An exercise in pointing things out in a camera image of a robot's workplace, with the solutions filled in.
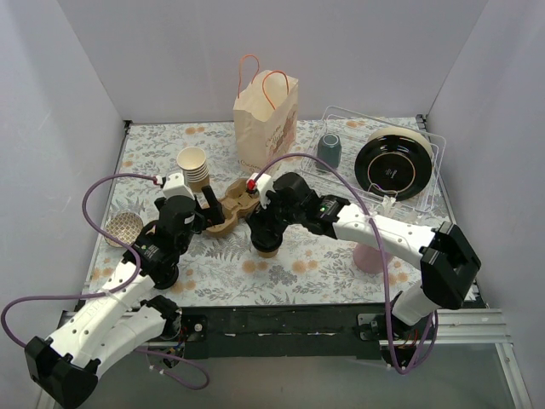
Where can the floral paper table mat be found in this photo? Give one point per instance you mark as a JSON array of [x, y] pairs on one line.
[[308, 269]]

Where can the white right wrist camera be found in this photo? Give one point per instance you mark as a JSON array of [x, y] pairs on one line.
[[258, 186]]

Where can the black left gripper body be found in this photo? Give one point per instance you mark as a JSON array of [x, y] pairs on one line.
[[203, 214]]

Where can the pink straw holder cup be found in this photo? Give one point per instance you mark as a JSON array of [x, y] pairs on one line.
[[368, 259]]

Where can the white wire dish rack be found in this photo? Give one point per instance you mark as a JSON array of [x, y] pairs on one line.
[[388, 167]]

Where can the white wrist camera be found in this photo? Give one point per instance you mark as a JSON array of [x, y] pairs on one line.
[[258, 186], [174, 184]]

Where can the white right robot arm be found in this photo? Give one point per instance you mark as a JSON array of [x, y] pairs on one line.
[[447, 262]]

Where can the cream ceramic plate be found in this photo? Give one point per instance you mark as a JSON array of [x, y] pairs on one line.
[[407, 133]]

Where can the patterned ceramic bowl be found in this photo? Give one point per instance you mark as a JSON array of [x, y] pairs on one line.
[[125, 227]]

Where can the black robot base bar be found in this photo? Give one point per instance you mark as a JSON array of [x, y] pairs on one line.
[[352, 330]]

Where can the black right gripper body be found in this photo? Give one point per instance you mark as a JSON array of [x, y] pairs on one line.
[[264, 217]]

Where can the dark teal ceramic cup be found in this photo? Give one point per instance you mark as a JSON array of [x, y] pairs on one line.
[[329, 150]]

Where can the printed kraft paper bag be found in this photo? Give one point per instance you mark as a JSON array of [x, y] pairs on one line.
[[265, 114]]

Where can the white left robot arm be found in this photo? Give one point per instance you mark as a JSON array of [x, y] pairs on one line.
[[119, 318]]

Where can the stacked brown pulp cup carriers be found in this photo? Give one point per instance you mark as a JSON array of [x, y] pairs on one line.
[[236, 205]]

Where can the single brown paper cup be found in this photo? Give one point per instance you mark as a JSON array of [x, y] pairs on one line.
[[267, 254]]

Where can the stack of brown paper cups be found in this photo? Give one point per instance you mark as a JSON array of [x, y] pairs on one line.
[[193, 162]]

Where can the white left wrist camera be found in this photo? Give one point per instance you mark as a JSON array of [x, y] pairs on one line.
[[174, 184]]

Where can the stack of black cup lids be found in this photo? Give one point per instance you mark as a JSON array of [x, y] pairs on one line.
[[164, 276]]

